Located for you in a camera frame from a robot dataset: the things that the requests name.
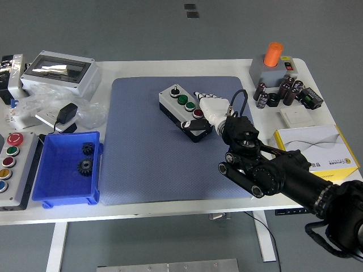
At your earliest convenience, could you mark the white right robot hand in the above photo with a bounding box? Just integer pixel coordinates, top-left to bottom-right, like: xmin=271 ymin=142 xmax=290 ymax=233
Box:
xmin=178 ymin=91 xmax=231 ymax=131

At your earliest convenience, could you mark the grey four-button control box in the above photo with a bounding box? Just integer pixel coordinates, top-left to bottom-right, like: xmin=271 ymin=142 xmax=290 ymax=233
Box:
xmin=158 ymin=84 xmax=213 ymax=143

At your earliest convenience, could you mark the grey five-button control box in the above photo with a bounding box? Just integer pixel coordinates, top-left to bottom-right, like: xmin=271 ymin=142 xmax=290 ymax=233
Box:
xmin=0 ymin=131 xmax=43 ymax=211

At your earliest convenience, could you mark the orange cylinder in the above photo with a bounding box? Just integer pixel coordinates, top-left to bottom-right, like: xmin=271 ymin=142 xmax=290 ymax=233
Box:
xmin=263 ymin=42 xmax=284 ymax=68

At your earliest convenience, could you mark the grey-blue table mat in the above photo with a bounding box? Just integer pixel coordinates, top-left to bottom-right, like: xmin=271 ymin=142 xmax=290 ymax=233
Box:
xmin=100 ymin=75 xmax=269 ymax=206

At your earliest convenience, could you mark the black module with green terminal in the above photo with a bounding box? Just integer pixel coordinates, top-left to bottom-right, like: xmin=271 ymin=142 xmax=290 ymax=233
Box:
xmin=296 ymin=87 xmax=324 ymax=111

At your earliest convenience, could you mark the yellow and white carton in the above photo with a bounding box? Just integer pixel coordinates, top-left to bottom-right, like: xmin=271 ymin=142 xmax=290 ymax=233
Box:
xmin=268 ymin=124 xmax=361 ymax=182

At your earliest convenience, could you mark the clear plastic bag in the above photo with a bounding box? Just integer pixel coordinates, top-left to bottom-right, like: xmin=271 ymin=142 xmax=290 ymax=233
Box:
xmin=12 ymin=83 xmax=110 ymax=130

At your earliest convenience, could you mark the black table control panel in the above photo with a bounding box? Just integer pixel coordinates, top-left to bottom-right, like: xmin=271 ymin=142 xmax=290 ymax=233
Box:
xmin=274 ymin=209 xmax=309 ymax=216

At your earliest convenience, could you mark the small black gear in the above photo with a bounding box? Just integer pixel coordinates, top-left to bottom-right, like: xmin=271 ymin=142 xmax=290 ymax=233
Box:
xmin=81 ymin=142 xmax=96 ymax=156

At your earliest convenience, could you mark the large black gear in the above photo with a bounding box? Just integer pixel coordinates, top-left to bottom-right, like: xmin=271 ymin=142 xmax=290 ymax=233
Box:
xmin=77 ymin=157 xmax=94 ymax=176

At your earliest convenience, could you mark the white table leg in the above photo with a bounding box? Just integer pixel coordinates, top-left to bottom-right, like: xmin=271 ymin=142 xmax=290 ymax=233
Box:
xmin=45 ymin=222 xmax=69 ymax=272
xmin=253 ymin=211 xmax=277 ymax=263

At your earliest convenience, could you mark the black power adapter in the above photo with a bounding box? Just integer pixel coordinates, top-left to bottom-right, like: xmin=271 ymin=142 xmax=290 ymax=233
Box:
xmin=53 ymin=103 xmax=79 ymax=125

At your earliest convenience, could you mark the grey metal plate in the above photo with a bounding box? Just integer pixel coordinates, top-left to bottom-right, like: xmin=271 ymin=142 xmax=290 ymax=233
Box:
xmin=96 ymin=258 xmax=240 ymax=272

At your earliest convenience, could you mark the white power socket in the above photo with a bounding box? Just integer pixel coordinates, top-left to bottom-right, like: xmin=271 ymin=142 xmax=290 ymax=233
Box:
xmin=35 ymin=109 xmax=78 ymax=134

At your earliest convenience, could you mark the blue plastic bin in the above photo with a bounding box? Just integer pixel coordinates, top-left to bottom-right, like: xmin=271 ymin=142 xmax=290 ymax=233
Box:
xmin=31 ymin=131 xmax=104 ymax=210

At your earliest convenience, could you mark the white and black device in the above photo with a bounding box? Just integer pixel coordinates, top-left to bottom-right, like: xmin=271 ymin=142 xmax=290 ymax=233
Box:
xmin=0 ymin=53 xmax=31 ymax=105

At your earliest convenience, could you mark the black ring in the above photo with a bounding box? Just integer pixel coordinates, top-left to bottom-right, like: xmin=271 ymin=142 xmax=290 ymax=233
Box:
xmin=266 ymin=92 xmax=280 ymax=108

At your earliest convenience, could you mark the grey switch box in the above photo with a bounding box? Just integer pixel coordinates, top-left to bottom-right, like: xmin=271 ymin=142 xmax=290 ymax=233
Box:
xmin=248 ymin=54 xmax=298 ymax=88

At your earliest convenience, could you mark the white wall switch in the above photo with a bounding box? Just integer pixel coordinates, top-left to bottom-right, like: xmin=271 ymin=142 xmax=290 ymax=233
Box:
xmin=279 ymin=107 xmax=316 ymax=128

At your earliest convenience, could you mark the grey enclosure with clear lid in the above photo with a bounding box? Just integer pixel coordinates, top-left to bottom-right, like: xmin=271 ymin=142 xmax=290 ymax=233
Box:
xmin=20 ymin=50 xmax=102 ymax=100

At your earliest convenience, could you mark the thin black cable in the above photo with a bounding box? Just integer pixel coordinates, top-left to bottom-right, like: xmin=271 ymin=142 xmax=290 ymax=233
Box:
xmin=245 ymin=211 xmax=282 ymax=272

